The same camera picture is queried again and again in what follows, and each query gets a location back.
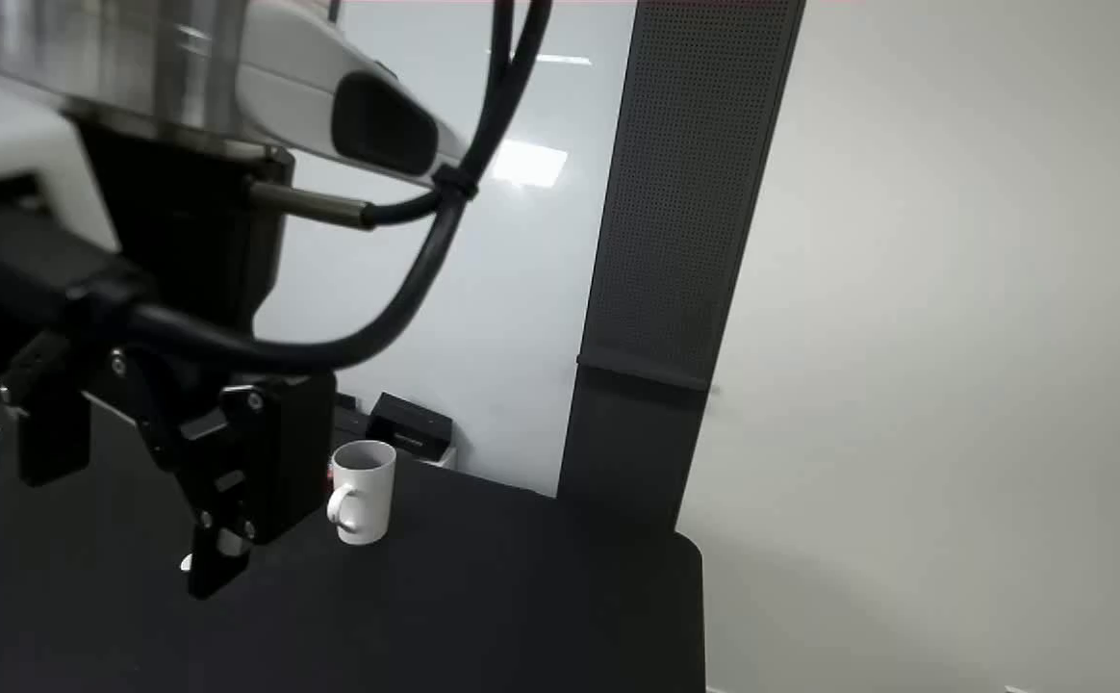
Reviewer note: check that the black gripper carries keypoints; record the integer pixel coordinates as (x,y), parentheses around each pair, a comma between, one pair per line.
(186,232)

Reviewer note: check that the white whiteboard panel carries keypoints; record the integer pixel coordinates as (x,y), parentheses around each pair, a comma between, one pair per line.
(504,254)

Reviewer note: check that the white ceramic mug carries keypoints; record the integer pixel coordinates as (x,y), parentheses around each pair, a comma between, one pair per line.
(361,494)

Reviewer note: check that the dark grey pillar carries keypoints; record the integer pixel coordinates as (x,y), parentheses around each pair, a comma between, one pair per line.
(660,254)

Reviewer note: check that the small black box device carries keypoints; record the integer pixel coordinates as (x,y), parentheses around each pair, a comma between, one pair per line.
(409,426)

